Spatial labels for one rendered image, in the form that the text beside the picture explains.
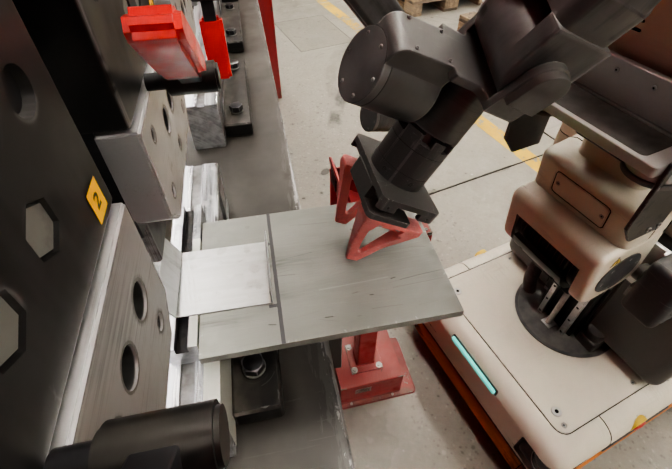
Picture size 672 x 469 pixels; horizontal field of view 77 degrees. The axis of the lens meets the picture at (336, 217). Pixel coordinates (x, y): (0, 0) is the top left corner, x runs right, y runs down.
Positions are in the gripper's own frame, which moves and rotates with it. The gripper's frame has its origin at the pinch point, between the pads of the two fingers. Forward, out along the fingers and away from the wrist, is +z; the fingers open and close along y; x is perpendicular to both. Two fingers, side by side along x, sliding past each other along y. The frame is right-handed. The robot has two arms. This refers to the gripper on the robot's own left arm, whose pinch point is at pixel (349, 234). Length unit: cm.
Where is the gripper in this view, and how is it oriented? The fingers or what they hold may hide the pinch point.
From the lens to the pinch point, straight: 45.8
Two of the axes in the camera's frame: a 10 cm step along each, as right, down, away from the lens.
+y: 2.0, 6.9, -6.9
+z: -4.8, 6.9, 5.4
